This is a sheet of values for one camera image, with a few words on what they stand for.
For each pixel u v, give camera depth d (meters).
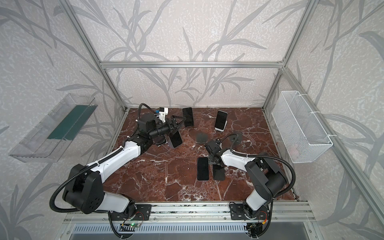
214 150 0.73
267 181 0.45
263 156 0.50
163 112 0.75
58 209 0.41
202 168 0.89
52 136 0.64
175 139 0.94
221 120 1.02
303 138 0.62
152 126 0.66
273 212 0.73
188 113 1.02
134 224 0.71
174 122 0.69
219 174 0.88
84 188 0.42
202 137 1.03
